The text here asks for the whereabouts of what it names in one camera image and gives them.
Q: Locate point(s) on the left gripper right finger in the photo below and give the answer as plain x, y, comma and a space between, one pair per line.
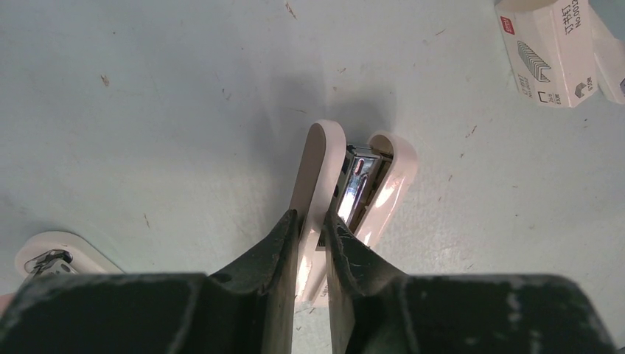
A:
376, 308

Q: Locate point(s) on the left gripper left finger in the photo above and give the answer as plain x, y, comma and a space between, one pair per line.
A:
245, 307

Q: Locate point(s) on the white stapler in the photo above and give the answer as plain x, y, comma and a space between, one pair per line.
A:
364, 184

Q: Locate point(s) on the beige stapler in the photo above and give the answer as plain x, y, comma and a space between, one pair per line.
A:
61, 253

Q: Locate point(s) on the white staple box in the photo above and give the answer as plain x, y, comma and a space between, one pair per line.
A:
609, 59
550, 48

